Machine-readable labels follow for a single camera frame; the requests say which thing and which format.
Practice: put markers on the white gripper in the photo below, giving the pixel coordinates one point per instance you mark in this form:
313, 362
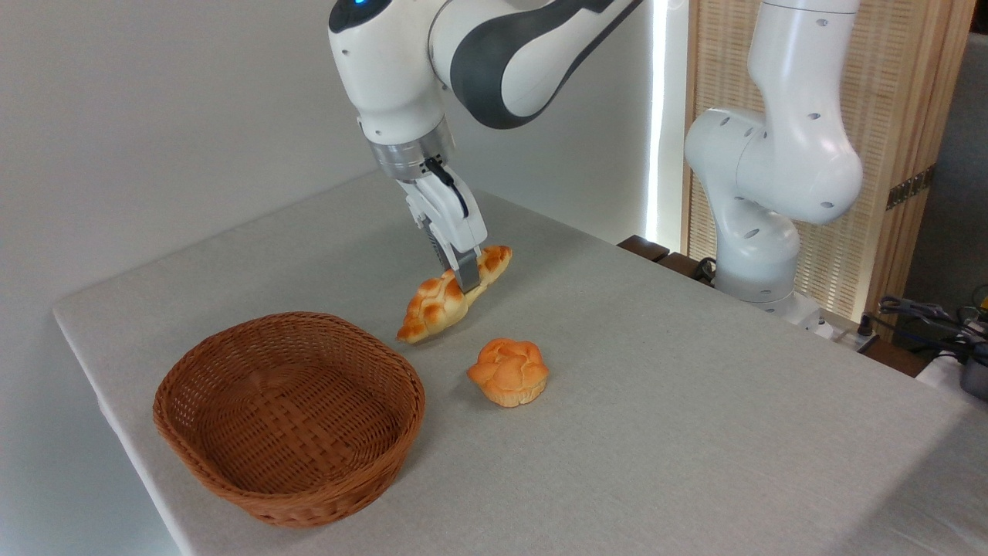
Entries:
451, 212

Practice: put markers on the long braided bread loaf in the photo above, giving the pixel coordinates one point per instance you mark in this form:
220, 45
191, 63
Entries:
432, 305

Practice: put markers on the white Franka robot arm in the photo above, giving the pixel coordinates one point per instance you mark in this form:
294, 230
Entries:
386, 69

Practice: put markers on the round knotted bread bun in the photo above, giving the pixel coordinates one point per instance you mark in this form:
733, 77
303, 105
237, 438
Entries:
508, 371

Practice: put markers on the dark brown wooden furniture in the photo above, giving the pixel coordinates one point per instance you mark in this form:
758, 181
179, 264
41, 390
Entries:
644, 247

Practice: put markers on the grey tablecloth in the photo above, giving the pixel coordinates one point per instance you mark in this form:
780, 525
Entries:
656, 432

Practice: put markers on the brown wicker basket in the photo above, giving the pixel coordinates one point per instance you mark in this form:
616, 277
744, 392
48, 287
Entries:
324, 479

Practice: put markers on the white power strip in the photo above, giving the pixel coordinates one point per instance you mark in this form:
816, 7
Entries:
853, 340

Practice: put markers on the metal screen hinge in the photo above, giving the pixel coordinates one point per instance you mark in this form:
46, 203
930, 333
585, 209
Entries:
911, 188

